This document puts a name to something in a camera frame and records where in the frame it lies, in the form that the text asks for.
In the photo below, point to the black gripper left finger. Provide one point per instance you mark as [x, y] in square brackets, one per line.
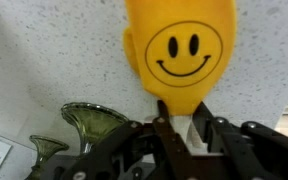
[179, 162]

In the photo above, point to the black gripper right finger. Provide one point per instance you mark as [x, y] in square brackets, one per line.
[221, 137]

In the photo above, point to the bigger orange smiley spatula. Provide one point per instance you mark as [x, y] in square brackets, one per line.
[180, 49]

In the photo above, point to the large green glass cake stand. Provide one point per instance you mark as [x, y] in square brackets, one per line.
[93, 122]

